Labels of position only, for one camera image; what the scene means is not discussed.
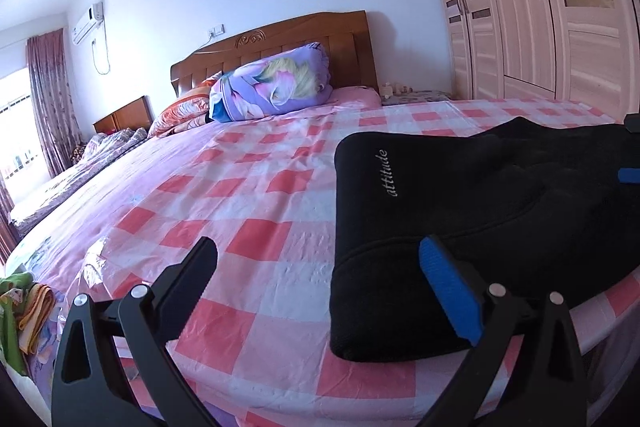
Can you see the bed with pink checked sheet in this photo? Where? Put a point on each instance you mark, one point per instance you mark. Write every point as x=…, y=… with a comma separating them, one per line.
x=225, y=207

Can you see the black pants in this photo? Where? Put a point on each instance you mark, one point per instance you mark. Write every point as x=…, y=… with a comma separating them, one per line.
x=450, y=187

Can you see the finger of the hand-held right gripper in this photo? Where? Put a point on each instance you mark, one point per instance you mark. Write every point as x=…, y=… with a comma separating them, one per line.
x=630, y=175
x=634, y=123

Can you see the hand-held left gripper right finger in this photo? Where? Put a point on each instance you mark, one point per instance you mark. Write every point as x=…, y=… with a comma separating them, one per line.
x=450, y=287

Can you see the pink patterned curtain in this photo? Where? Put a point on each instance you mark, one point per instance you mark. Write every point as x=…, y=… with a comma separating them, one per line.
x=6, y=222
x=47, y=107

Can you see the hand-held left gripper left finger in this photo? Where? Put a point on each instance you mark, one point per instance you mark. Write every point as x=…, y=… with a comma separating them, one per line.
x=190, y=272

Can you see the small pale bottles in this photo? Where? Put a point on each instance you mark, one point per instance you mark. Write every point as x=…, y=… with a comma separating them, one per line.
x=395, y=89

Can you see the small wooden headboard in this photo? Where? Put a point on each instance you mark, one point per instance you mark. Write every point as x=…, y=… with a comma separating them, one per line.
x=125, y=114

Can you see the light wooden wardrobe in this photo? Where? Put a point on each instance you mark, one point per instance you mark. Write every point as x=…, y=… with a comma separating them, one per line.
x=550, y=57

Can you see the window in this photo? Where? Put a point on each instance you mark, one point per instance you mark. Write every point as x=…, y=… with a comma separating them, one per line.
x=15, y=132

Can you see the folded purple floral quilt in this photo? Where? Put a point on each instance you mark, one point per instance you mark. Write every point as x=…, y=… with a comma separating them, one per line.
x=260, y=92

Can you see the carved wooden headboard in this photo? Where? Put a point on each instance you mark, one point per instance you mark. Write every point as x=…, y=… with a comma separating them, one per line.
x=350, y=47

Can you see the nightstand with floral cover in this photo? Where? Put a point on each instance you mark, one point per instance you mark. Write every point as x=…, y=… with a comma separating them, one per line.
x=420, y=97

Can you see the white wall socket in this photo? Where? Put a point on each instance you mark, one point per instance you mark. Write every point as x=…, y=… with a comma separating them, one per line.
x=217, y=31

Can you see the pink pillow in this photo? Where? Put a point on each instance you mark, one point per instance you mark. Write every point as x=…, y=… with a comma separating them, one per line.
x=355, y=95

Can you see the green cloth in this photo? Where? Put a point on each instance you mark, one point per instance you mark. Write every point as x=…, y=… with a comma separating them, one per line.
x=11, y=322

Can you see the white air conditioner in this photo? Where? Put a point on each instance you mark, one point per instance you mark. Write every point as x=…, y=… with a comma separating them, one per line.
x=87, y=22

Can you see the orange floral pillow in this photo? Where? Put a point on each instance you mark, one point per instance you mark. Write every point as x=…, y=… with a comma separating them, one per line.
x=180, y=112

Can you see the grey patterned blanket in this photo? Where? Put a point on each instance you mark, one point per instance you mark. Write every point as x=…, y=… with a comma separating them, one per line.
x=75, y=167

